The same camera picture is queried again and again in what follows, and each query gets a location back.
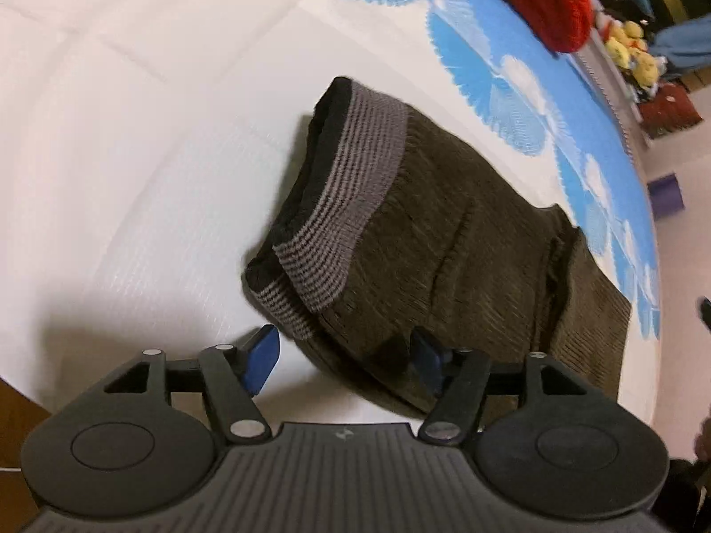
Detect dark brown corduroy pants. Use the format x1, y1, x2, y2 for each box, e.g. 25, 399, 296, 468
244, 77, 631, 415

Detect purple box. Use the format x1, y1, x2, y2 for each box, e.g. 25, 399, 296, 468
647, 173, 684, 219

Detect blue white patterned bedsheet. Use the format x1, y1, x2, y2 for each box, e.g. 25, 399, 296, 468
1, 0, 660, 420

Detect yellow plush bear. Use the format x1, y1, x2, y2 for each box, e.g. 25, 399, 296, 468
598, 18, 663, 91

